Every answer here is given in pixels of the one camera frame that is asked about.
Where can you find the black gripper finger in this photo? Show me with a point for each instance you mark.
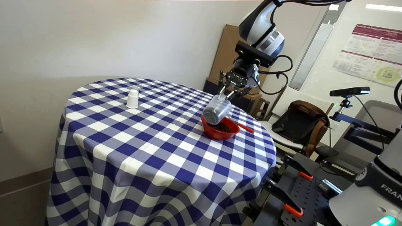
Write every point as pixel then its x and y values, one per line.
pixel 222 89
pixel 231 94

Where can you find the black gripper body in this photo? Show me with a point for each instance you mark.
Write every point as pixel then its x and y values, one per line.
pixel 242 76

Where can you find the clear glass measuring cup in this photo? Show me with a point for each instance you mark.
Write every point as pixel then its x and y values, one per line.
pixel 216 109

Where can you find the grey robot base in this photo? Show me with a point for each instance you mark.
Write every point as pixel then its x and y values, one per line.
pixel 374 198

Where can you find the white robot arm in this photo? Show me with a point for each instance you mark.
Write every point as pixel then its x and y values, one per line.
pixel 261 46

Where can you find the red plastic bowl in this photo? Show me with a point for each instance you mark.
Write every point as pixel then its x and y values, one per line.
pixel 225 129

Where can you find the large cardboard box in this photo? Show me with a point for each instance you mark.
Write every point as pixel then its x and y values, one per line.
pixel 222 61

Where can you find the black brown bag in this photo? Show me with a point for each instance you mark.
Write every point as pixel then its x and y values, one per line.
pixel 303 123

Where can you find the small white bottle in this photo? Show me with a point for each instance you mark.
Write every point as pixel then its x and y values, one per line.
pixel 132 99

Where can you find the blue white checkered tablecloth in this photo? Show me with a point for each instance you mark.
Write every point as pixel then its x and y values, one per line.
pixel 152 166

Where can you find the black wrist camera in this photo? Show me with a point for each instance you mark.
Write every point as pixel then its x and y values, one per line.
pixel 252 55

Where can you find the black camera on stand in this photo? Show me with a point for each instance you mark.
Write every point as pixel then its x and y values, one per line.
pixel 349 91

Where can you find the orange handled clamp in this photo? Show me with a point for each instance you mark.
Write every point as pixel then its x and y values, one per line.
pixel 289 203

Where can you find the wall poster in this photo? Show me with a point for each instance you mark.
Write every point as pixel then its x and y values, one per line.
pixel 372 53

